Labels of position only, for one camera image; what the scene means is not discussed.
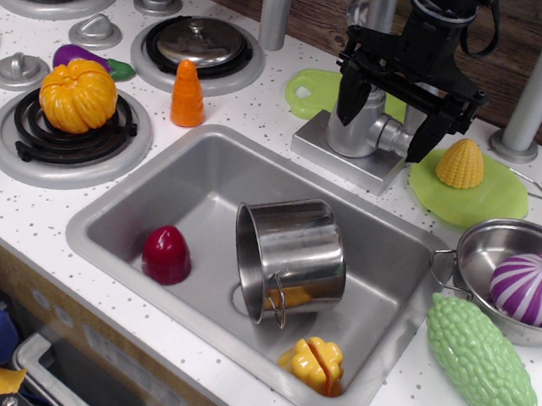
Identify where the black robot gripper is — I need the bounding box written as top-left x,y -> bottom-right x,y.
336,0 -> 496,163

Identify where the silver faucet lever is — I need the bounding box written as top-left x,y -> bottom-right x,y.
367,114 -> 413,158

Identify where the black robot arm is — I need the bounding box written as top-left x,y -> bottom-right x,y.
336,0 -> 500,163

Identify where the silver toy faucet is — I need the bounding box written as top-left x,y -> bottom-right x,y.
258,0 -> 418,195

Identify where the green toy cutting board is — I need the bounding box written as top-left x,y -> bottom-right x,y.
281,65 -> 411,134

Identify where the yellow toy corn piece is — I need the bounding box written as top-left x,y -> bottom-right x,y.
435,138 -> 485,190

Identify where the green toy lettuce leaf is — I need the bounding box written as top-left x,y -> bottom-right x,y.
409,149 -> 529,228

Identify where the grey metal sink basin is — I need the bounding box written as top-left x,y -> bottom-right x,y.
66,125 -> 451,406

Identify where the middle stove burner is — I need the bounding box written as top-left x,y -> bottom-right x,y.
130,16 -> 265,97

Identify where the steel pot in sink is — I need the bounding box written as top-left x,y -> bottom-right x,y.
235,199 -> 347,329

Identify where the steel pot lid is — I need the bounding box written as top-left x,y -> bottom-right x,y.
154,17 -> 246,68

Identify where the orange toy carrot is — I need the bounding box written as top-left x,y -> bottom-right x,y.
170,59 -> 205,128

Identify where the purple white toy onion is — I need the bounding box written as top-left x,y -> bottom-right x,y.
488,253 -> 542,328

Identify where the green toy bitter gourd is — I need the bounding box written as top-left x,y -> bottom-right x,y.
426,293 -> 538,406

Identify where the grey stove knob back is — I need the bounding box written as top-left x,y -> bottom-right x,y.
133,0 -> 183,17

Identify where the grey stove knob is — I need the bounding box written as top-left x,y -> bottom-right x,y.
133,0 -> 183,17
68,13 -> 123,51
0,52 -> 50,92

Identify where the yellow toy bell pepper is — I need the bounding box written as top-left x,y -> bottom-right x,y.
278,336 -> 344,397

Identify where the red toy fruit half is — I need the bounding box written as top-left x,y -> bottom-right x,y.
141,225 -> 192,286

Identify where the grey stove knob middle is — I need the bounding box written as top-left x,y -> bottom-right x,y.
68,13 -> 123,51

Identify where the orange toy pumpkin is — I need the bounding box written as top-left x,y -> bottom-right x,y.
38,59 -> 118,135

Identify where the purple toy eggplant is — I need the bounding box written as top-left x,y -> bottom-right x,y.
52,44 -> 136,82

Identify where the front black stove burner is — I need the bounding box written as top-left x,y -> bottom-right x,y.
0,89 -> 153,190

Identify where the grey stove knob front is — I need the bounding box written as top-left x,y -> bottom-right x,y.
0,52 -> 50,92

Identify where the steel bowl with handles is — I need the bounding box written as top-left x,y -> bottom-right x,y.
430,218 -> 542,347

